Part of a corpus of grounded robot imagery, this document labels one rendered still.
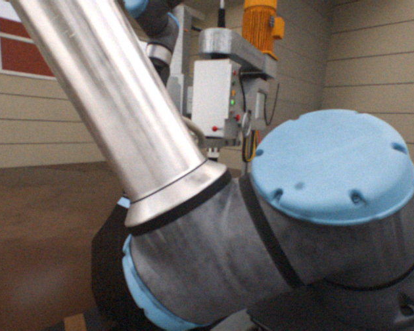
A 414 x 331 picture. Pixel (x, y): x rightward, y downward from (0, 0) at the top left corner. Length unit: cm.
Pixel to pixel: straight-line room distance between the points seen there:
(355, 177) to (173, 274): 21
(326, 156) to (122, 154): 22
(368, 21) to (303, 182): 647
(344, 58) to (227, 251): 643
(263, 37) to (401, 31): 439
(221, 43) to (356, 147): 142
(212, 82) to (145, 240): 141
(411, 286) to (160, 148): 34
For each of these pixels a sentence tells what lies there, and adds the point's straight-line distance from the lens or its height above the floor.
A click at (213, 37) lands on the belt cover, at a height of 165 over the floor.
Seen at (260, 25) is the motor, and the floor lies 189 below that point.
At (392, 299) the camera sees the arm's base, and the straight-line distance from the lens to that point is 47.
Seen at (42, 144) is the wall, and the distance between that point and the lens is 756.
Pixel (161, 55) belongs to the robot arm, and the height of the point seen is 141.
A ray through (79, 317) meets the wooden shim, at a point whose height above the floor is 3.
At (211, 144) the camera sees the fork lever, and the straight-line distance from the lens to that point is 161.
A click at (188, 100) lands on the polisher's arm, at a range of 241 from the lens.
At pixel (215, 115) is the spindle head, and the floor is 124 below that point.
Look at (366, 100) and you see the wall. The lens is 644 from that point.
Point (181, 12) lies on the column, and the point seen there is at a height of 201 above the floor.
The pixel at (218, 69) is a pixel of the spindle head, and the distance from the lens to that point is 169.
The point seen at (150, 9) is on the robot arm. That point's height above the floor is 152.
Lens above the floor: 122
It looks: 9 degrees down
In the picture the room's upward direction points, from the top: 3 degrees clockwise
